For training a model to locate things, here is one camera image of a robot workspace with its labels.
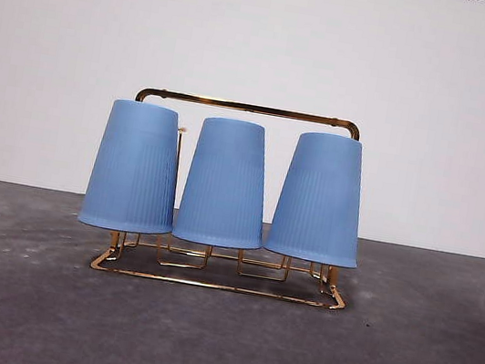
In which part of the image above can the blue ribbed plastic cup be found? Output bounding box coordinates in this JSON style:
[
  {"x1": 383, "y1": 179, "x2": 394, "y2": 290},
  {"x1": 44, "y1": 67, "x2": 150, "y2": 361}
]
[
  {"x1": 77, "y1": 94, "x2": 193, "y2": 240},
  {"x1": 170, "y1": 112, "x2": 281, "y2": 254},
  {"x1": 262, "y1": 126, "x2": 377, "y2": 271}
]

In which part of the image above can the gold wire cup holder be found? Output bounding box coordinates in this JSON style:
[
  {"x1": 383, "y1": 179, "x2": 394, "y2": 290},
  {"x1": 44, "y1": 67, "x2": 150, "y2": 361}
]
[{"x1": 87, "y1": 81, "x2": 376, "y2": 313}]

